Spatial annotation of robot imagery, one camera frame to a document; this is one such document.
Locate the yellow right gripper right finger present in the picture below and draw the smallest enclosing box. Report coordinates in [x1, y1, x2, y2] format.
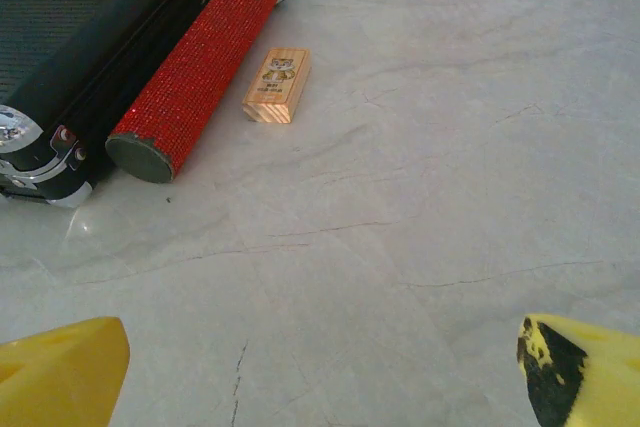
[516, 313, 640, 427]

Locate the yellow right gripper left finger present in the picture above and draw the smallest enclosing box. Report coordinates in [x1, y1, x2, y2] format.
[0, 315, 131, 427]

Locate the black case with chrome trim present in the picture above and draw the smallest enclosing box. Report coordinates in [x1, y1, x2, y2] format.
[0, 0, 211, 209]

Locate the red glitter microphone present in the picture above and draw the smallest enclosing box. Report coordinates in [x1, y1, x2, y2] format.
[104, 0, 298, 184]

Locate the wooden block with tiger print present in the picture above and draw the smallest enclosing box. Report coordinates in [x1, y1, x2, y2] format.
[241, 47, 312, 125]

